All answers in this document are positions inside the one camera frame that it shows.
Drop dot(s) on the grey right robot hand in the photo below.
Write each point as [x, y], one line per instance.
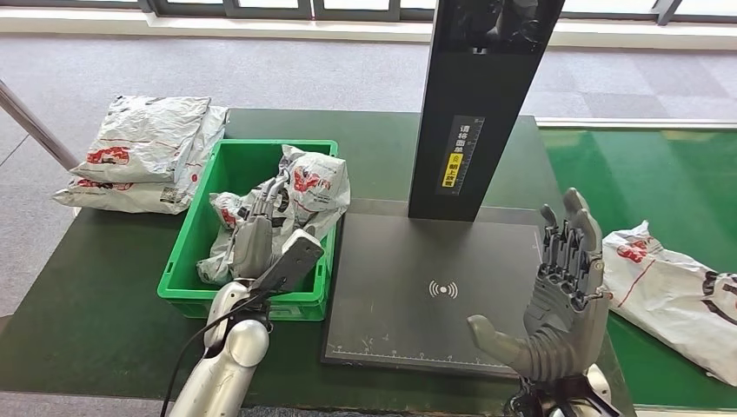
[564, 328]

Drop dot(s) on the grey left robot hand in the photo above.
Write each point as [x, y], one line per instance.
[253, 247]

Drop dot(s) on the white red-print parcel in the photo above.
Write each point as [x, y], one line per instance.
[316, 184]

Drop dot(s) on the large white black-print parcel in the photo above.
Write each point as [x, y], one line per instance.
[662, 293]

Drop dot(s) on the white poly mailer parcel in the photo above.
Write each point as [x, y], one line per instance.
[144, 138]
[126, 198]

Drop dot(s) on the black inbound scanner machine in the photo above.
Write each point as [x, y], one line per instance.
[403, 322]

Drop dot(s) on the green plastic crate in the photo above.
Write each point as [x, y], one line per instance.
[184, 276]

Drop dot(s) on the dark green table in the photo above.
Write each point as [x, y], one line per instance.
[69, 288]

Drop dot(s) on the yellow black scanner label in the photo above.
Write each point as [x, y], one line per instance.
[455, 170]

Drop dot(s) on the silver metal pole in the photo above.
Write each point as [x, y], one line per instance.
[34, 126]

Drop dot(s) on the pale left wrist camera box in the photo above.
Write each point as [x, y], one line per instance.
[293, 259]

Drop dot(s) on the silver conveyor edge rail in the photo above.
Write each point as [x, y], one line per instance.
[633, 124]

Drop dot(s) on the dark window frame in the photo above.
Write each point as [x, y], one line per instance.
[268, 17]

